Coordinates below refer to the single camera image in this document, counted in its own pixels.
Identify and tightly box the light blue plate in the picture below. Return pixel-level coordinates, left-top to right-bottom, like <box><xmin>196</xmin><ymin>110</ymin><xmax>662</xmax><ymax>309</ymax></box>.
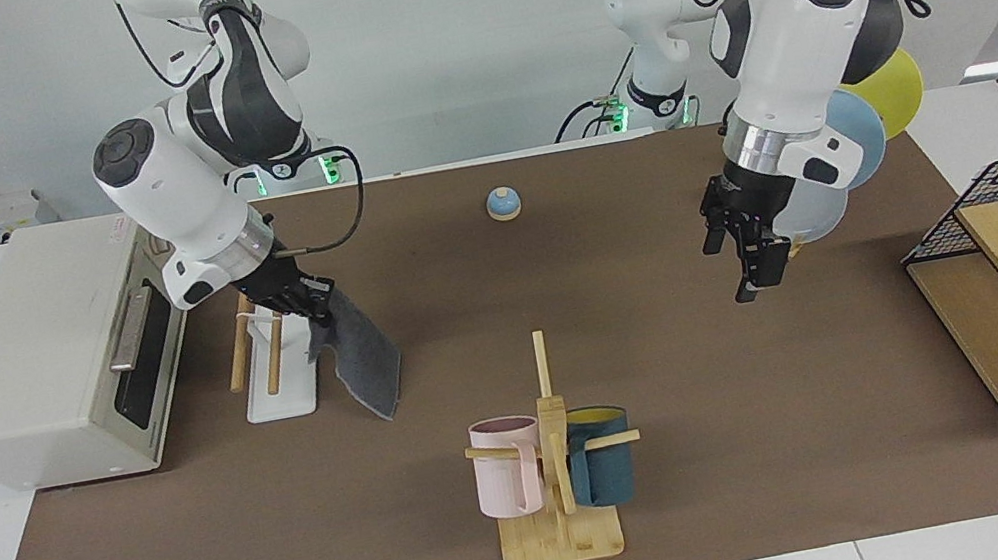
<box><xmin>818</xmin><ymin>83</ymin><xmax>895</xmax><ymax>192</ymax></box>

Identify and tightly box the wooden mug tree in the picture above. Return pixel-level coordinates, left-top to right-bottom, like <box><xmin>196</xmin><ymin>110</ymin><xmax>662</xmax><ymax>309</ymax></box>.
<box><xmin>446</xmin><ymin>317</ymin><xmax>660</xmax><ymax>560</ymax></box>

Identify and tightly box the grey plate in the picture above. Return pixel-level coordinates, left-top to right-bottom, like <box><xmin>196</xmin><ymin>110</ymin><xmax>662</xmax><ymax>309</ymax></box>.
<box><xmin>767</xmin><ymin>171</ymin><xmax>858</xmax><ymax>249</ymax></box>

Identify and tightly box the brown table mat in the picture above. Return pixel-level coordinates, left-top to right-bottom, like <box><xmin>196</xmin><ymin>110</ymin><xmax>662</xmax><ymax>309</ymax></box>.
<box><xmin>0</xmin><ymin>75</ymin><xmax>998</xmax><ymax>560</ymax></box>

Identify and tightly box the cream toaster oven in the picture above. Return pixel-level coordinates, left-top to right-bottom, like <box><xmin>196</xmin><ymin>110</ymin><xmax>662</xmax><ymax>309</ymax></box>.
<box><xmin>0</xmin><ymin>204</ymin><xmax>224</xmax><ymax>497</ymax></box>

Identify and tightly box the yellow plate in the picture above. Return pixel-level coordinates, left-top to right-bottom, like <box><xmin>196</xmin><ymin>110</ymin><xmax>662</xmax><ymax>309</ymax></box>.
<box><xmin>837</xmin><ymin>45</ymin><xmax>932</xmax><ymax>146</ymax></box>

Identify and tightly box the purple and grey towel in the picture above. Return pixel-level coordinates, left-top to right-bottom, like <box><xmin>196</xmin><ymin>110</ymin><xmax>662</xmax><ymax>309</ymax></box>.
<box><xmin>296</xmin><ymin>276</ymin><xmax>412</xmax><ymax>435</ymax></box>

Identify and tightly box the white wooden towel rack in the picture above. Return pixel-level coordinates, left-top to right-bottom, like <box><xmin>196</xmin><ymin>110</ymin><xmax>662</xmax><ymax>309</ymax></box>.
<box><xmin>215</xmin><ymin>280</ymin><xmax>337</xmax><ymax>428</ymax></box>

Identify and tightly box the dark green mug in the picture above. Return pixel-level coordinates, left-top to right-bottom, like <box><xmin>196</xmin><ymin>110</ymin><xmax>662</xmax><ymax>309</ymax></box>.
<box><xmin>558</xmin><ymin>400</ymin><xmax>643</xmax><ymax>512</ymax></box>

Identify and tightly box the small blue call bell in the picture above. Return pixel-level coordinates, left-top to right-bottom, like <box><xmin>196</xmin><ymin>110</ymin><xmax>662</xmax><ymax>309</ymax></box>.
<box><xmin>483</xmin><ymin>184</ymin><xmax>525</xmax><ymax>224</ymax></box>

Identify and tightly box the pink mug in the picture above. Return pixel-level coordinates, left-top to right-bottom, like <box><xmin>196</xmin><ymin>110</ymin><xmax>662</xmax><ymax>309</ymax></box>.
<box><xmin>466</xmin><ymin>411</ymin><xmax>554</xmax><ymax>524</ymax></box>

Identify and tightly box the black base cable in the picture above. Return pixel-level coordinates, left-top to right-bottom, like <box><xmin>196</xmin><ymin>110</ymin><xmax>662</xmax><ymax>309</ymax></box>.
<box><xmin>541</xmin><ymin>43</ymin><xmax>647</xmax><ymax>146</ymax></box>

